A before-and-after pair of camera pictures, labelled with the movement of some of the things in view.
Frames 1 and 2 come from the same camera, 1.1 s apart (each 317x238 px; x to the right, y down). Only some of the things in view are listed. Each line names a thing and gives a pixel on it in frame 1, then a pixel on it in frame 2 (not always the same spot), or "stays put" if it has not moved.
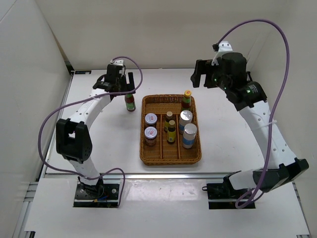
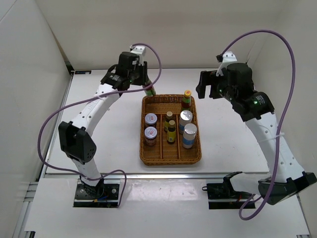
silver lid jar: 150,134 stays put
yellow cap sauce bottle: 130,102 to 150,91
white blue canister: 189,135 stays put
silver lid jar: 150,119 stays put
